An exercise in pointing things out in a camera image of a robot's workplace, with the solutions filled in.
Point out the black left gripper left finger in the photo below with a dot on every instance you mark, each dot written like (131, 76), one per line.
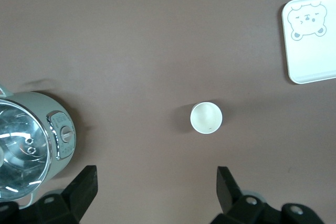
(76, 197)

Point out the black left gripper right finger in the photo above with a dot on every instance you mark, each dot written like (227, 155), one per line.
(233, 203)

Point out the white IKEA cup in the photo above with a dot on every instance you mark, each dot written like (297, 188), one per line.
(206, 117)

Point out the glass pot lid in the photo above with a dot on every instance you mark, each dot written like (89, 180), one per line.
(21, 150)

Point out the grey-green electric cooking pot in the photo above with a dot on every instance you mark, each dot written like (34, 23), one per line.
(61, 119)

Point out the cream tray with bear print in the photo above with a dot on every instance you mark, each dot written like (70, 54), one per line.
(309, 58)

